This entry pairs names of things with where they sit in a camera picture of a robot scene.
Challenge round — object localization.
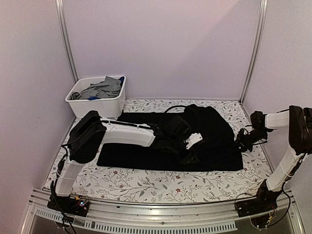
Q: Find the right aluminium frame post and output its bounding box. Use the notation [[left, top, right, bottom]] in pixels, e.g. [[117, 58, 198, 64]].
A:
[[239, 0, 268, 105]]

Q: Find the aluminium front rail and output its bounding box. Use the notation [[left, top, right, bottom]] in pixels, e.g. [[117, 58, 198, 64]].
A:
[[21, 189, 307, 234]]

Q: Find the grey garment in bin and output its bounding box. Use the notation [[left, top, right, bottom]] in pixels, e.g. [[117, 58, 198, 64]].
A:
[[69, 76, 124, 100]]

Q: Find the black t-shirt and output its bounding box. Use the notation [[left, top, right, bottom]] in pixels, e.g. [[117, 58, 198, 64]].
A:
[[97, 104, 243, 172]]

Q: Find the aluminium frame post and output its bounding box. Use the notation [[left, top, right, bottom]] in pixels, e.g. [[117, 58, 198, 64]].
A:
[[239, 0, 268, 105], [55, 0, 78, 83]]

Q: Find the left aluminium frame post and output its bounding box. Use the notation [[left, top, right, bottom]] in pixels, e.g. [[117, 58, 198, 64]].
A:
[[55, 0, 78, 83]]

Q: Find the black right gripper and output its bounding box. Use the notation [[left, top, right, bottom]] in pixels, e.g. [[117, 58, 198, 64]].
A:
[[231, 129, 268, 152]]

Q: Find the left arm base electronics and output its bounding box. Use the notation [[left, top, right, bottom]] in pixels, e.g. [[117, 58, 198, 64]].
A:
[[47, 195, 90, 217]]

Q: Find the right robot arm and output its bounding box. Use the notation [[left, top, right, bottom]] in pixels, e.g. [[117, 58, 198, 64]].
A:
[[235, 105, 312, 213]]

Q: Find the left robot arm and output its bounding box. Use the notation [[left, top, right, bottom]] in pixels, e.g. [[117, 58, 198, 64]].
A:
[[50, 111, 203, 212]]

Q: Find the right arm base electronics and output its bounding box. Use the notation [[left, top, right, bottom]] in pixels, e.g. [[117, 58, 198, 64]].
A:
[[234, 196, 277, 230]]

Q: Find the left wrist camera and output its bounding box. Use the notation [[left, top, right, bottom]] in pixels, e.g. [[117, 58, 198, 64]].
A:
[[169, 116, 203, 150]]

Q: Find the blue garment in bin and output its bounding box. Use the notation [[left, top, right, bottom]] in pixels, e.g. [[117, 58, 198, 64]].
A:
[[118, 76, 125, 82]]

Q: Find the white plastic laundry bin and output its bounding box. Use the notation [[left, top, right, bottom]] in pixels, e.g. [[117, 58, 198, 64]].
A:
[[65, 75, 127, 118]]

